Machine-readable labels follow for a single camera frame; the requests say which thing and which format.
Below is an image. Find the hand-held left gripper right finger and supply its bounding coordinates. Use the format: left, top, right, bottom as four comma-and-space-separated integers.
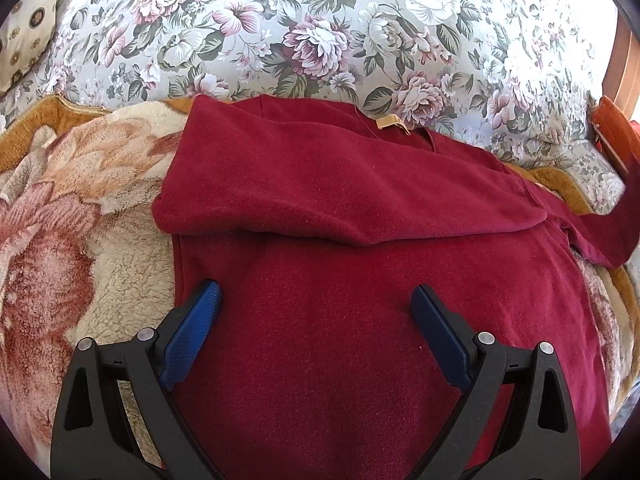
410, 284, 583, 480

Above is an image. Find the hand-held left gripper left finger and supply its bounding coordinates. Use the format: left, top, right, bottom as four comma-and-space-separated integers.
50, 280, 224, 480

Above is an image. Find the dark red sweater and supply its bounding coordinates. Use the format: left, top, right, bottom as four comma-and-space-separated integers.
152, 94, 640, 480

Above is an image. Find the fleece rose-print blanket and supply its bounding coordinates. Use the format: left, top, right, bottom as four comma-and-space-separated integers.
0, 94, 640, 468

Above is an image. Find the orange bag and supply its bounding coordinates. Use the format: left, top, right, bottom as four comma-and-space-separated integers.
591, 95, 640, 177

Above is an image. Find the floral quilt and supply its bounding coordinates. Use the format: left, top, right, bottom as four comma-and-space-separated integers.
0, 0, 632, 213

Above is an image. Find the cream medallion-print pillow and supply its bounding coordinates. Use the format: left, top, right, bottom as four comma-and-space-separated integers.
0, 0, 59, 96

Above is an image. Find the wooden bed frame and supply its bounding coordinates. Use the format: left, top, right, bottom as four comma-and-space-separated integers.
602, 15, 640, 126

